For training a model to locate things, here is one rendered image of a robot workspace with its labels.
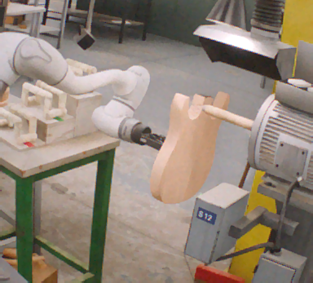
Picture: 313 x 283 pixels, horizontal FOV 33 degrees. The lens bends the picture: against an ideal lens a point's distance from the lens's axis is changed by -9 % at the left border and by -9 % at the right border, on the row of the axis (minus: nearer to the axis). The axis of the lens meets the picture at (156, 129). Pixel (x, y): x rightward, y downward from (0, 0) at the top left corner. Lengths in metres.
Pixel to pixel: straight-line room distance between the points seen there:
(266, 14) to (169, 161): 0.60
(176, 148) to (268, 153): 0.36
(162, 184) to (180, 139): 0.16
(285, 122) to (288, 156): 0.11
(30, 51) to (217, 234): 0.78
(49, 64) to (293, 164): 0.80
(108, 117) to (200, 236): 0.75
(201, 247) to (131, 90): 0.79
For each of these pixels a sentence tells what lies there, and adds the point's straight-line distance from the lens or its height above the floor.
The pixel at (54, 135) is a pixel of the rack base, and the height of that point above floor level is 0.96.
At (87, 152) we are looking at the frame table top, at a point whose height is 0.92.
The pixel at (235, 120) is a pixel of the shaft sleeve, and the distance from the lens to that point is 1.85.
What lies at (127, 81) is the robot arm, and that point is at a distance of 2.16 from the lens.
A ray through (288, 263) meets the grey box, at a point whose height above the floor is 0.93.
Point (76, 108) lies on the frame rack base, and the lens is 2.34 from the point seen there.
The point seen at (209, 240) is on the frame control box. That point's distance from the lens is 1.61.
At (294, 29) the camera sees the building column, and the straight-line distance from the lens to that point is 2.67.
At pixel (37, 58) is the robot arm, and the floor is 1.39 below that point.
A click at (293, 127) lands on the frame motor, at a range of 1.68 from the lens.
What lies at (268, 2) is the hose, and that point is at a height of 1.67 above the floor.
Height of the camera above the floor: 1.79
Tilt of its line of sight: 19 degrees down
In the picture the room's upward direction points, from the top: 9 degrees clockwise
